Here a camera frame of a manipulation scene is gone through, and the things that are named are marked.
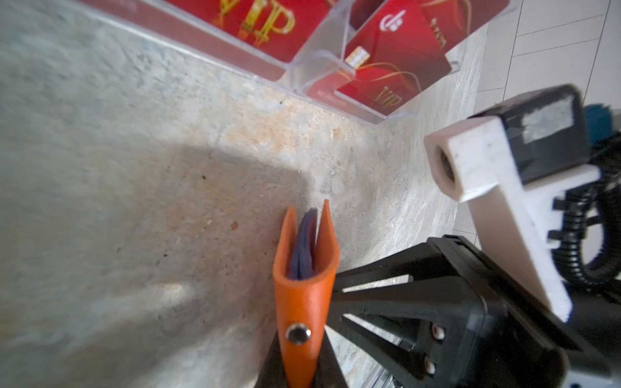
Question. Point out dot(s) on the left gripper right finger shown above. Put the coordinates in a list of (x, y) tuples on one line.
[(328, 373)]

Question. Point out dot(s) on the orange card holder wallet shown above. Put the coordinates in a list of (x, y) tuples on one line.
[(304, 273)]

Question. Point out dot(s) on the red vip card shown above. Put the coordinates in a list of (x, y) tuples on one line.
[(395, 55), (278, 28)]

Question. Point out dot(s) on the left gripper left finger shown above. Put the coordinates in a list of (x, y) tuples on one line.
[(272, 373)]

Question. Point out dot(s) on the right clear card display stand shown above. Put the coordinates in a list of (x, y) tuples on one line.
[(452, 22)]

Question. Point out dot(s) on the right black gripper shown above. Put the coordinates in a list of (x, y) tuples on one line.
[(419, 314)]

